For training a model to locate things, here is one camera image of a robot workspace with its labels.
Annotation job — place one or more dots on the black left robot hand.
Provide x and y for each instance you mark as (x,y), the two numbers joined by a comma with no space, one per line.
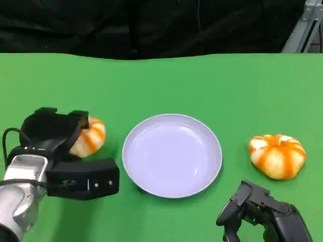
(48,133)

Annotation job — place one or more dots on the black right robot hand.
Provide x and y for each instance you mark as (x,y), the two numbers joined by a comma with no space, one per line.
(265,216)

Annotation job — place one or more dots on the orange and white bread roll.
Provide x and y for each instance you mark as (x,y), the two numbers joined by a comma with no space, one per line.
(277,156)
(90,138)

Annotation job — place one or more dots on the lilac plate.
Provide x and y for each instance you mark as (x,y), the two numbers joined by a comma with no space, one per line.
(172,155)

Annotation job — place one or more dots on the green table cloth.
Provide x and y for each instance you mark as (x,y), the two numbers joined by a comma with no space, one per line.
(161,88)

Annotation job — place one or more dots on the black backdrop curtain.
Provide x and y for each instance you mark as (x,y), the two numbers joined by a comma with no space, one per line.
(141,25)

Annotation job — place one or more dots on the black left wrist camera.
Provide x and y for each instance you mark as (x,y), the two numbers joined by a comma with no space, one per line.
(83,177)

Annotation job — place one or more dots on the grey metal frame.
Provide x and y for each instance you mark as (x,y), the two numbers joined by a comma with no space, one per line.
(306,30)

